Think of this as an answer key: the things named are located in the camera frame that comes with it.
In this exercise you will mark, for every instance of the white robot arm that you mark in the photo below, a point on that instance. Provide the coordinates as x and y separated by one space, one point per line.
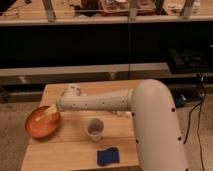
156 127

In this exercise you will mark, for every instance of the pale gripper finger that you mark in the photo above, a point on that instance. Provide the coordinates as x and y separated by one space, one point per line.
47 112

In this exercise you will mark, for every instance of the clear plastic cup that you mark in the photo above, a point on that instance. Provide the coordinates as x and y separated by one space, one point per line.
94 128

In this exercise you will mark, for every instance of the wooden table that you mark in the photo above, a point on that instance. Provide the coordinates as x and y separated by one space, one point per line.
70 149

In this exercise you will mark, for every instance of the orange ceramic bowl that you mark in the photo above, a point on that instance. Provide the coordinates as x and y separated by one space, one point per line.
38 125

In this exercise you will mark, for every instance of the long metal bench rail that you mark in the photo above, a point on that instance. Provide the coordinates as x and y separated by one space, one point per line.
38 75

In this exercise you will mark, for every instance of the cluttered back shelf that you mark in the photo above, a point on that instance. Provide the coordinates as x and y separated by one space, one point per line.
76 12

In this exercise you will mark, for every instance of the blue sponge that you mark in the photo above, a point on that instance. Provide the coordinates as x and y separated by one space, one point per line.
108 156

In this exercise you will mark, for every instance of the white plastic bottle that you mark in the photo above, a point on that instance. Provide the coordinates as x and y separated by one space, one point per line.
122 113

